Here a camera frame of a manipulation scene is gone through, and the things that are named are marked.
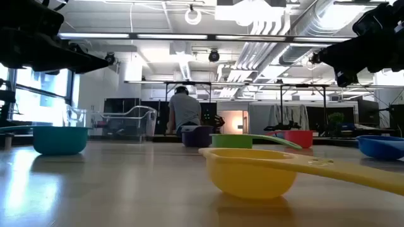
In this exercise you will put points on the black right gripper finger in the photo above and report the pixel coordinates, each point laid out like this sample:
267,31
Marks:
345,77
341,56

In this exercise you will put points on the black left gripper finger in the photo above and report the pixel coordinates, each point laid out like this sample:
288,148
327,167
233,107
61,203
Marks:
57,56
91,54

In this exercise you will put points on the red measuring cup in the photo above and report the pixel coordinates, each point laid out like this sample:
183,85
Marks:
298,138

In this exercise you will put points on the clear plastic basket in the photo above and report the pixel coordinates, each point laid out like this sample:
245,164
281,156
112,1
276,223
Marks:
126,124

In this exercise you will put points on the blue measuring cup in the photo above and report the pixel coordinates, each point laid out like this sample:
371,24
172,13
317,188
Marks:
382,147

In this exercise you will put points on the teal measuring cup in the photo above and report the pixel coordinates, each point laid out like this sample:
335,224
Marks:
60,140

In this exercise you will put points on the green measuring cup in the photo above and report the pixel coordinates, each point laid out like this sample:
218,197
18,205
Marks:
230,141

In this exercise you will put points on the purple measuring cup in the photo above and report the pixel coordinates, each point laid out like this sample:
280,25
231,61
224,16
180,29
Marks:
195,137

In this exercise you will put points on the yellow measuring cup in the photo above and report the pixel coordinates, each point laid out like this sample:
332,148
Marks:
252,176

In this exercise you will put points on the black background robot arm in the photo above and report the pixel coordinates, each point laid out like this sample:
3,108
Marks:
281,126

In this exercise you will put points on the black background monitor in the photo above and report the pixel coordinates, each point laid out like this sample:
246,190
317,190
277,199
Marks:
368,112

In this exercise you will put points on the small green background plant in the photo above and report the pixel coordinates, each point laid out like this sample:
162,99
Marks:
336,118

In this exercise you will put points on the black background cabinet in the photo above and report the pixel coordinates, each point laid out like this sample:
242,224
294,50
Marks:
121,105

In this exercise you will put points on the long ceiling light strip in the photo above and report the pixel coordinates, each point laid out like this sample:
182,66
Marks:
170,36

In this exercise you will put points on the grey hanging cloth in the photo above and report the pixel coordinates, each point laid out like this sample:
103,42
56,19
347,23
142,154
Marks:
262,118

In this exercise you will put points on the person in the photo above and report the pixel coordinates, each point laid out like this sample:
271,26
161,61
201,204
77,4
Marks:
184,108

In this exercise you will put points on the black rack with green lights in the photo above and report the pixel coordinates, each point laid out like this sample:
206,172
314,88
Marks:
208,110

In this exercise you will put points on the black round ceiling camera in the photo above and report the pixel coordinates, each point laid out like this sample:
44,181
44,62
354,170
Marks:
214,56
110,58

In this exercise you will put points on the silver ceiling air duct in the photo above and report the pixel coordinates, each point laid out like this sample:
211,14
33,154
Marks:
315,25

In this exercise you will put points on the black background rig frame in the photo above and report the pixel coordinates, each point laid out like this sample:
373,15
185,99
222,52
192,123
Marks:
187,83
303,85

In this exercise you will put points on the short grey post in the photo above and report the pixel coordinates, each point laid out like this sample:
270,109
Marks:
8,142

